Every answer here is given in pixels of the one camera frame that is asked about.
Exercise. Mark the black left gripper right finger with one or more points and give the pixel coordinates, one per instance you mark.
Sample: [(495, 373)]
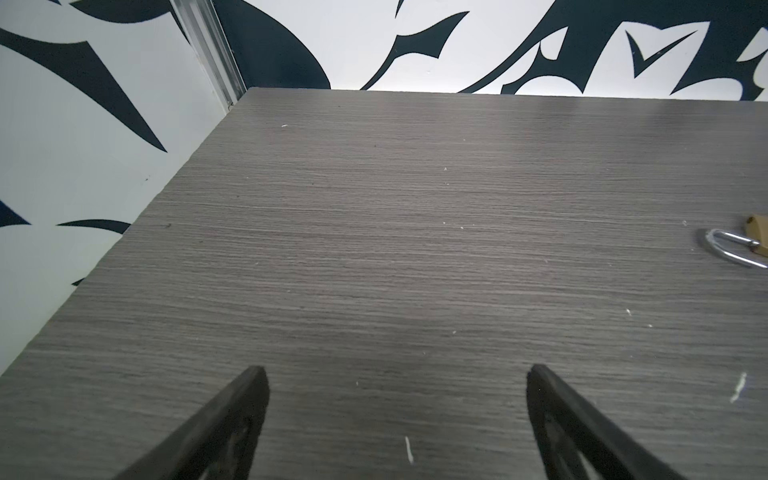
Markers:
[(576, 441)]

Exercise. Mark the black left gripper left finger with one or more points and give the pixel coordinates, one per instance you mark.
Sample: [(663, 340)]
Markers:
[(217, 442)]

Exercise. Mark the small brass padlock far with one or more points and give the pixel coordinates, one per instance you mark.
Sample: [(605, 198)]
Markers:
[(753, 239)]

